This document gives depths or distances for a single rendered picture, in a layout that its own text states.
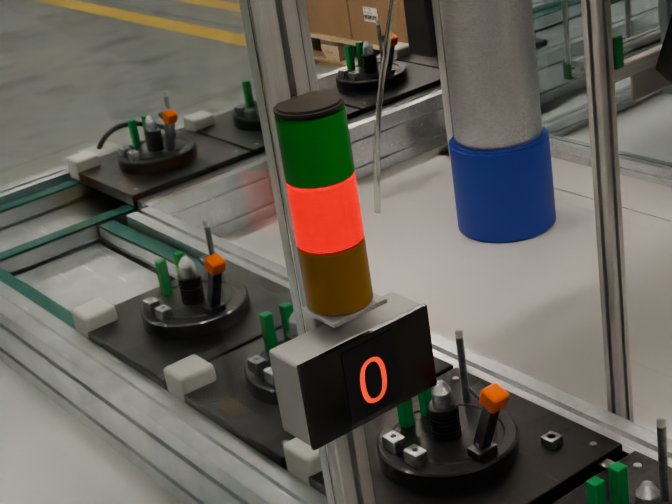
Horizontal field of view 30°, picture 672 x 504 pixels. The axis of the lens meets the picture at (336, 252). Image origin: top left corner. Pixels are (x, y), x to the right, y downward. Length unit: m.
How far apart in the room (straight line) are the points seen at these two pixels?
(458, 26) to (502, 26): 0.06
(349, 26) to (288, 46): 5.24
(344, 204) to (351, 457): 0.24
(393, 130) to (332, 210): 1.45
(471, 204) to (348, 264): 1.07
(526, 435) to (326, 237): 0.46
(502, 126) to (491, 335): 0.36
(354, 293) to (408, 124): 1.45
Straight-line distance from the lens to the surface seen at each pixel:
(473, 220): 1.96
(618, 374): 1.33
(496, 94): 1.88
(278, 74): 0.88
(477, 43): 1.86
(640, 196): 2.10
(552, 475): 1.22
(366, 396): 0.94
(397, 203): 2.16
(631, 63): 1.24
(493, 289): 1.82
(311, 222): 0.88
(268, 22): 0.87
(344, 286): 0.90
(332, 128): 0.86
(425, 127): 2.37
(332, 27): 6.24
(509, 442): 1.24
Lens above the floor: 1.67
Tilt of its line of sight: 24 degrees down
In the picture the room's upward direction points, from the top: 9 degrees counter-clockwise
